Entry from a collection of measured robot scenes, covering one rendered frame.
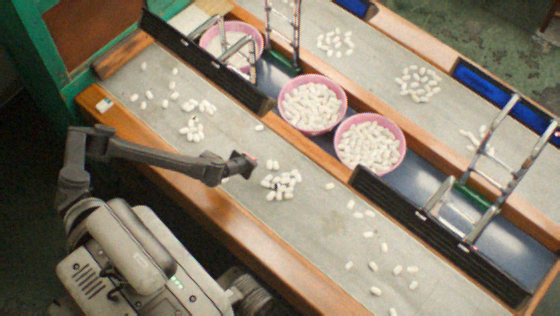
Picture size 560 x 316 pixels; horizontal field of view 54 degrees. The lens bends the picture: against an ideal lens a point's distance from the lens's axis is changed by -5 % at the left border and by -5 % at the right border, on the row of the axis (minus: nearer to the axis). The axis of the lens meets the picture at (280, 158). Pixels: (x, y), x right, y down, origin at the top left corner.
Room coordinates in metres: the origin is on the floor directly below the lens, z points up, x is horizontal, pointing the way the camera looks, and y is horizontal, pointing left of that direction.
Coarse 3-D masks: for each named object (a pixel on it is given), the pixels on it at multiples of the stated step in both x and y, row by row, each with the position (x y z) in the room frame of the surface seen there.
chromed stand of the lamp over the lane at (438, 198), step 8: (448, 176) 0.78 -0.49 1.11; (448, 184) 0.75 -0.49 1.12; (440, 192) 0.73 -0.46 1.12; (448, 192) 0.78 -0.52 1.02; (432, 200) 0.70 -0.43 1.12; (440, 200) 0.78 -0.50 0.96; (448, 200) 0.77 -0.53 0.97; (424, 208) 0.68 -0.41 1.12; (432, 208) 0.68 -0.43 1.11; (456, 208) 0.75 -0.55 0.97; (488, 208) 0.68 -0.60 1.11; (464, 216) 0.72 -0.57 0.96; (488, 216) 0.65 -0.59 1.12; (448, 224) 0.74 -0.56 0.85; (472, 224) 0.69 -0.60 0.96; (480, 224) 0.62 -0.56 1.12; (488, 224) 0.63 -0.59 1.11; (456, 232) 0.71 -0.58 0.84; (472, 232) 0.60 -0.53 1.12; (480, 232) 0.60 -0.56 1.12; (464, 240) 0.58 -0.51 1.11; (472, 240) 0.58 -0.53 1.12; (464, 248) 0.56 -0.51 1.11
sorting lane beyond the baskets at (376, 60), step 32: (256, 0) 1.88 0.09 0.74; (288, 0) 1.88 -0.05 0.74; (320, 0) 1.88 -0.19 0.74; (288, 32) 1.69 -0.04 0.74; (320, 32) 1.68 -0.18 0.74; (352, 32) 1.68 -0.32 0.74; (352, 64) 1.51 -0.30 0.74; (384, 64) 1.51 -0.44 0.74; (416, 64) 1.51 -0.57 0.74; (384, 96) 1.34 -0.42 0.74; (448, 96) 1.34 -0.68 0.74; (448, 128) 1.19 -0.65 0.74; (512, 128) 1.19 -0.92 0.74; (480, 160) 1.05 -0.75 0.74; (512, 160) 1.04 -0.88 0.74; (544, 160) 1.04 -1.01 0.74; (544, 192) 0.90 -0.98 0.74
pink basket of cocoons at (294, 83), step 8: (296, 80) 1.41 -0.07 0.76; (304, 80) 1.42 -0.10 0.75; (312, 80) 1.42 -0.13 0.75; (320, 80) 1.42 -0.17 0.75; (328, 80) 1.41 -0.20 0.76; (288, 88) 1.38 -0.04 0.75; (296, 88) 1.40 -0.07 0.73; (328, 88) 1.39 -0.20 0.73; (336, 88) 1.38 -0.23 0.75; (280, 96) 1.33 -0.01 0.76; (336, 96) 1.36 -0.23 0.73; (344, 96) 1.32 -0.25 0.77; (280, 104) 1.30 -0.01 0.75; (344, 104) 1.29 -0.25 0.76; (280, 112) 1.25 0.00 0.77; (344, 112) 1.25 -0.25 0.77; (288, 120) 1.21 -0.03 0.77; (296, 128) 1.20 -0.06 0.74; (304, 128) 1.18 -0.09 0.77; (328, 128) 1.19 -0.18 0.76
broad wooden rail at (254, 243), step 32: (96, 96) 1.35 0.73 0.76; (128, 128) 1.20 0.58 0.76; (192, 192) 0.92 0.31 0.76; (224, 192) 0.93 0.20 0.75; (224, 224) 0.80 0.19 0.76; (256, 224) 0.80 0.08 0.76; (256, 256) 0.68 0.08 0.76; (288, 256) 0.68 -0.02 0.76; (288, 288) 0.57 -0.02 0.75; (320, 288) 0.56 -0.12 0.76
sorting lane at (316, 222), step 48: (144, 48) 1.62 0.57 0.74; (144, 96) 1.36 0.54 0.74; (192, 96) 1.36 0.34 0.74; (192, 144) 1.13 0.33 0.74; (240, 144) 1.13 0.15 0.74; (288, 144) 1.13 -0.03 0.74; (240, 192) 0.93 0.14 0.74; (336, 192) 0.92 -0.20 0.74; (288, 240) 0.74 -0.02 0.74; (336, 240) 0.74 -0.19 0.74; (384, 240) 0.74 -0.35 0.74; (384, 288) 0.56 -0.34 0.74; (432, 288) 0.56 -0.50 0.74
